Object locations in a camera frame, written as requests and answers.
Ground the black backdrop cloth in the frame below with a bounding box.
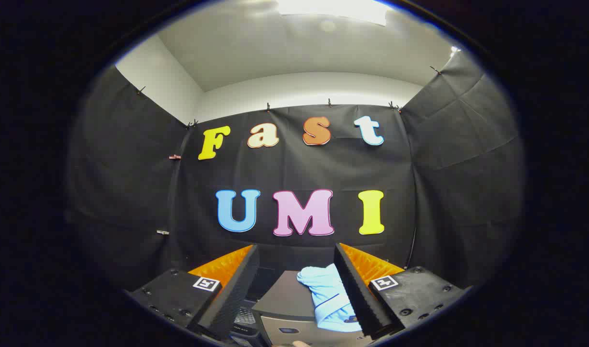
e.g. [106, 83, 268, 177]
[68, 48, 525, 290]

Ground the grey top-loading washing machine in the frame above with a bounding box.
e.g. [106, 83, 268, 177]
[229, 266, 280, 347]

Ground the row of black clips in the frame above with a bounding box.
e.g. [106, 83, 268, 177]
[135, 65, 442, 128]

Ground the dark washing machine lid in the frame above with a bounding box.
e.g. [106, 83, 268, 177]
[249, 266, 279, 302]

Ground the light blue garment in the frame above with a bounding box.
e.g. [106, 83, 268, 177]
[297, 264, 362, 332]

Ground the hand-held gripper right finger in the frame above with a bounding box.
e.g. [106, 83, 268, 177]
[334, 243, 468, 339]

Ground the thin hanging cable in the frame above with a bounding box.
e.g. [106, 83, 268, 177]
[405, 226, 418, 269]

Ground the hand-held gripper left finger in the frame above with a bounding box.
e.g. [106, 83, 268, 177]
[128, 244, 260, 341]

